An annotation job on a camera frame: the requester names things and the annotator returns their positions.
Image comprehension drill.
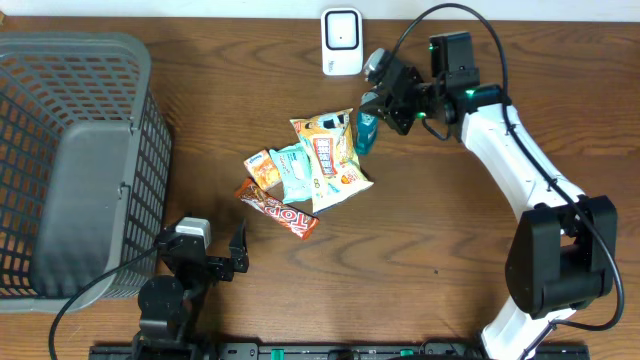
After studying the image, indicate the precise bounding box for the teal mouthwash bottle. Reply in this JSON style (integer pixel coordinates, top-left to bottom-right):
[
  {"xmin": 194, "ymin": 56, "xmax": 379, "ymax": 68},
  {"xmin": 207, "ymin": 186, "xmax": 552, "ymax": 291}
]
[{"xmin": 355, "ymin": 109, "xmax": 379, "ymax": 156}]

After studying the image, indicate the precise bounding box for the brown chocolate bar wrapper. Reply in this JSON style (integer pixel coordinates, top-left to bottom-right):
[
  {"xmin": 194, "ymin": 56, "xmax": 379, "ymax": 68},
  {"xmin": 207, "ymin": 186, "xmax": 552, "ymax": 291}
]
[{"xmin": 234, "ymin": 178, "xmax": 319, "ymax": 240}]

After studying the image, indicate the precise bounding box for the small orange snack packet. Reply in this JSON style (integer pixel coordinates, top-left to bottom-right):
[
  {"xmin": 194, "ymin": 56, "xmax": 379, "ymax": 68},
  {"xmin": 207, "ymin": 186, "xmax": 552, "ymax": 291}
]
[{"xmin": 244, "ymin": 150, "xmax": 282, "ymax": 191}]

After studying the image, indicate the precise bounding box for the yellow snack bag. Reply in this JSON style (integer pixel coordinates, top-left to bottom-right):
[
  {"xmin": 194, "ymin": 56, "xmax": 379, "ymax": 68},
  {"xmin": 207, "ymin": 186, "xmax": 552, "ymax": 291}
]
[{"xmin": 290, "ymin": 108, "xmax": 374, "ymax": 215}]

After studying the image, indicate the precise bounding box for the light teal wet wipes pack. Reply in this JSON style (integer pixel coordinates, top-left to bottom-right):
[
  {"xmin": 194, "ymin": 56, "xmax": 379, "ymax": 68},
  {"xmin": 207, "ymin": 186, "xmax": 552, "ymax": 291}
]
[{"xmin": 269, "ymin": 143, "xmax": 312, "ymax": 204}]

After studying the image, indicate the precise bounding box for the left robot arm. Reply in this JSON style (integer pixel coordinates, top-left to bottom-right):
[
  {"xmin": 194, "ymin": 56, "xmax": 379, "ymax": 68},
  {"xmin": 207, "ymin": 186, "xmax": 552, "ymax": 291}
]
[{"xmin": 138, "ymin": 217, "xmax": 249, "ymax": 343}]

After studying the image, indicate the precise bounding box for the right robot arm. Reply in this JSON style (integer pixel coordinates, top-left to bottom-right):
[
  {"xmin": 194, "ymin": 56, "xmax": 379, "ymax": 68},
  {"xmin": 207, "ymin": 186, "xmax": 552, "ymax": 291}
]
[{"xmin": 360, "ymin": 32, "xmax": 620, "ymax": 359}]

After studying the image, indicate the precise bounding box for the white barcode scanner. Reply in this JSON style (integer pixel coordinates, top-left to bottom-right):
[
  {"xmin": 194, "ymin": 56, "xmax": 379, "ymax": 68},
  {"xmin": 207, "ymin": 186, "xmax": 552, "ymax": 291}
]
[{"xmin": 320, "ymin": 7, "xmax": 364, "ymax": 76}]

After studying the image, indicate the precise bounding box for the grey plastic shopping basket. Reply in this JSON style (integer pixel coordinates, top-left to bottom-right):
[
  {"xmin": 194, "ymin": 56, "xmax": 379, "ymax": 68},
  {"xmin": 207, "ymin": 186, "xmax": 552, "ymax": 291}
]
[{"xmin": 1, "ymin": 32, "xmax": 172, "ymax": 313}]

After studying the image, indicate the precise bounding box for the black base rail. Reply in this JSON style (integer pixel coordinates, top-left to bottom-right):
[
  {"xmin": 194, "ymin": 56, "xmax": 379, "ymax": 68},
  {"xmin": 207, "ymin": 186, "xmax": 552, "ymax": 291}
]
[{"xmin": 88, "ymin": 341, "xmax": 591, "ymax": 360}]

